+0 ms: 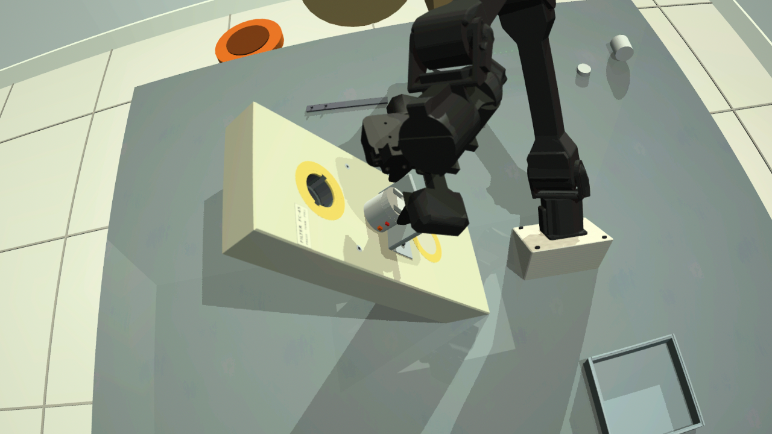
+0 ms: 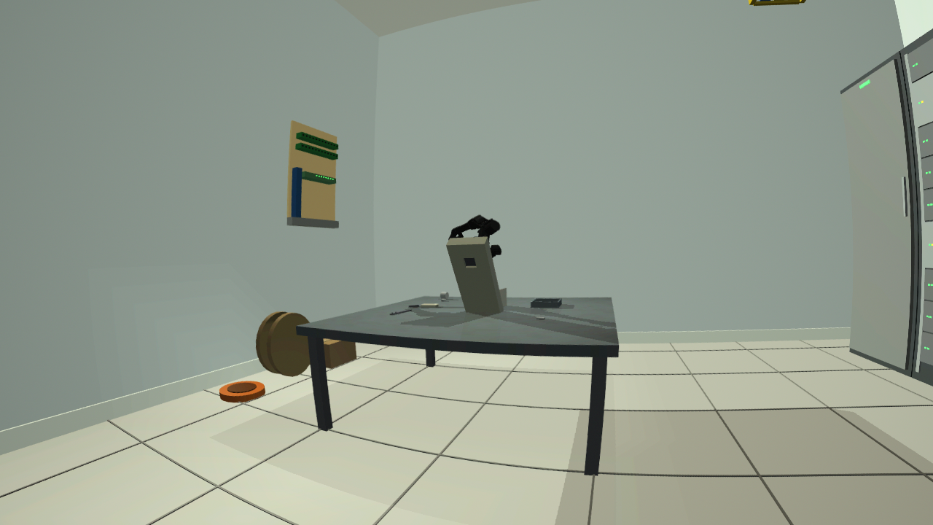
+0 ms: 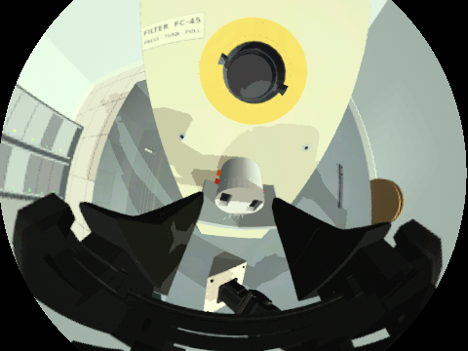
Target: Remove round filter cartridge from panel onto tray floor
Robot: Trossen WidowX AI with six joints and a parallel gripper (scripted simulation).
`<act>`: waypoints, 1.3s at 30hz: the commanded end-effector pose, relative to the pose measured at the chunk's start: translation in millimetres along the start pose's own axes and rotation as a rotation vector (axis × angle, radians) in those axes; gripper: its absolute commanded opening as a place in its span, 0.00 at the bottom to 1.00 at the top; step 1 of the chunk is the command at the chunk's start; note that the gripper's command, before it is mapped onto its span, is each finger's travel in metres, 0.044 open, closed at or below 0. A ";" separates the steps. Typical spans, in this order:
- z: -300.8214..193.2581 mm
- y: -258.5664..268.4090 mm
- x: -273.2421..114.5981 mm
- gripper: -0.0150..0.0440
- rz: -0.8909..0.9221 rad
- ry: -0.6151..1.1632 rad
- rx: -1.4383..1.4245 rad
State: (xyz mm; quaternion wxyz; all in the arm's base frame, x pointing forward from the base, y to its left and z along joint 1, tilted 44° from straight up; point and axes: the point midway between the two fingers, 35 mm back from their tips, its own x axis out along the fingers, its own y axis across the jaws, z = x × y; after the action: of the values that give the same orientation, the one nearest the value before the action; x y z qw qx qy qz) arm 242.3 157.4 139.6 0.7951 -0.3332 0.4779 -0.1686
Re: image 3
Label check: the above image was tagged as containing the white cylinder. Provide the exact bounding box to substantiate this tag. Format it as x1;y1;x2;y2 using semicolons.
214;157;265;215

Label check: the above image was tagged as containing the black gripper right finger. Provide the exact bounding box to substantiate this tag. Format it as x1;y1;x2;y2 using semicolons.
272;198;391;301

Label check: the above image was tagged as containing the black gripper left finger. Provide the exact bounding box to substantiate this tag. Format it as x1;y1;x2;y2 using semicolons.
79;191;204;295

